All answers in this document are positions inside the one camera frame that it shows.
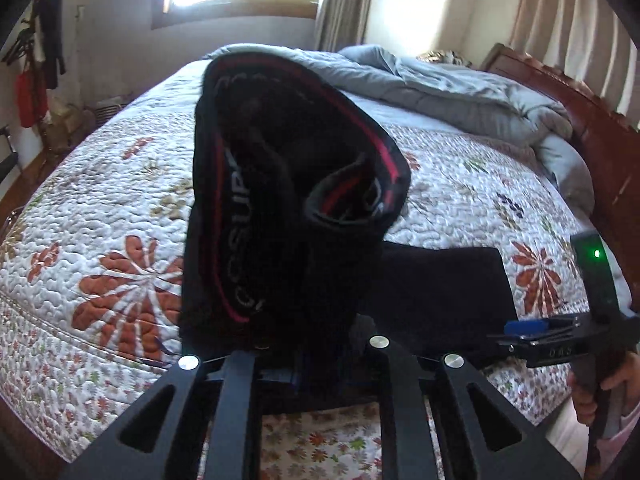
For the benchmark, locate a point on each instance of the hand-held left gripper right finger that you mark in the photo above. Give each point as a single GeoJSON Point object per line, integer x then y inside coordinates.
{"type": "Point", "coordinates": [395, 385]}

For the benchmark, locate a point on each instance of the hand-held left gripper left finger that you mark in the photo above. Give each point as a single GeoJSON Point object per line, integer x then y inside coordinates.
{"type": "Point", "coordinates": [240, 385]}

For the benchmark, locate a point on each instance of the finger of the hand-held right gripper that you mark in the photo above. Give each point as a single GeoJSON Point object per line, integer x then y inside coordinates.
{"type": "Point", "coordinates": [525, 326]}
{"type": "Point", "coordinates": [520, 337]}

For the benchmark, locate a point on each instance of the black pants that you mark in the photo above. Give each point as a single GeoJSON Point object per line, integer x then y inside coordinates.
{"type": "Point", "coordinates": [280, 185]}

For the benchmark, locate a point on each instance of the person's right hand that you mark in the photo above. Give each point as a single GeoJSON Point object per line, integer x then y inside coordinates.
{"type": "Point", "coordinates": [582, 402]}

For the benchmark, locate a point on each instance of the person's light garment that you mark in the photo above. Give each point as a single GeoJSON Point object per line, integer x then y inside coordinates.
{"type": "Point", "coordinates": [565, 440]}

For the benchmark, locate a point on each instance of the wooden headboard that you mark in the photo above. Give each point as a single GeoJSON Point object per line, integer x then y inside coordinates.
{"type": "Point", "coordinates": [600, 150]}

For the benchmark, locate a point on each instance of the floral quilted bed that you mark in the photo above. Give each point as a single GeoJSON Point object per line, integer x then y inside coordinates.
{"type": "Point", "coordinates": [100, 200]}

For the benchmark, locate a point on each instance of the grey-blue duvet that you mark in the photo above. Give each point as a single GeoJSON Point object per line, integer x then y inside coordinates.
{"type": "Point", "coordinates": [450, 95]}

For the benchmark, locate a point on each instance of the beige curtain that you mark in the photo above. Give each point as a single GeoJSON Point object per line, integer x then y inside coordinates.
{"type": "Point", "coordinates": [340, 5]}
{"type": "Point", "coordinates": [575, 15]}

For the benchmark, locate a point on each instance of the striped cloth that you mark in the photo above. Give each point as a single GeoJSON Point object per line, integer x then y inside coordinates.
{"type": "Point", "coordinates": [445, 57]}

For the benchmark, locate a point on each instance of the beige box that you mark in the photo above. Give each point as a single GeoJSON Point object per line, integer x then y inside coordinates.
{"type": "Point", "coordinates": [67, 127]}

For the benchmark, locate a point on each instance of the black chair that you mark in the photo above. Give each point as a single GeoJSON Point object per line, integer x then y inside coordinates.
{"type": "Point", "coordinates": [6, 155]}

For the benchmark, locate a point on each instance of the red bag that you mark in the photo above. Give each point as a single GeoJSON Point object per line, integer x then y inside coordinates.
{"type": "Point", "coordinates": [31, 100]}

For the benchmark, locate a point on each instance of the black hanging clothes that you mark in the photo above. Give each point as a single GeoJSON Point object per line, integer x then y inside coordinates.
{"type": "Point", "coordinates": [50, 40]}

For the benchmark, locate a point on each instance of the dark hangers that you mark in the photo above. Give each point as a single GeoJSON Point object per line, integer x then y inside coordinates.
{"type": "Point", "coordinates": [20, 45]}

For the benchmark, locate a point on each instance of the white wall vent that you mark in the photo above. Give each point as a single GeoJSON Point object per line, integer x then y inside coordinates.
{"type": "Point", "coordinates": [102, 111]}

